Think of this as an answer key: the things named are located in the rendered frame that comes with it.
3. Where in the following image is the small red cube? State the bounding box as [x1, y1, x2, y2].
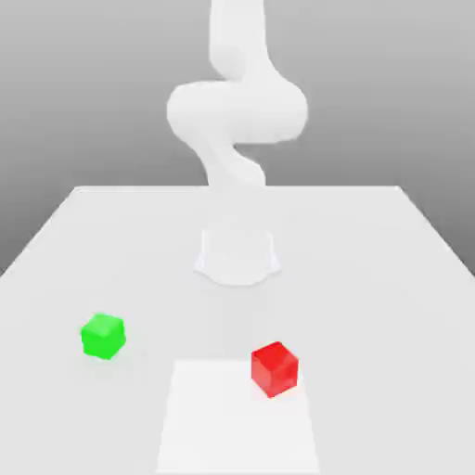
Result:
[250, 340, 301, 399]

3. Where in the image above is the small green cube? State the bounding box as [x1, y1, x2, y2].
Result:
[80, 312, 127, 361]

